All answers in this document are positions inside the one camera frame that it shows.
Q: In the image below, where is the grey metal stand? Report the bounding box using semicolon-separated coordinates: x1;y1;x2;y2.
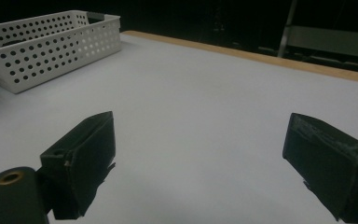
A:
278;0;358;60

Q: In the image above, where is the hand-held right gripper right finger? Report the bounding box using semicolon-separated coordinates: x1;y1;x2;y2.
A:
282;112;358;224

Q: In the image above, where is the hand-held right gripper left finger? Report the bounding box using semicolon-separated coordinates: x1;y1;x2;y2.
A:
40;111;117;220

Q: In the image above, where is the white perforated plastic basket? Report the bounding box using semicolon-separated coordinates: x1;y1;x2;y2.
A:
0;9;122;94

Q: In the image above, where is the white table mat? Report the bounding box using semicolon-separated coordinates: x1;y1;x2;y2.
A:
0;32;358;224

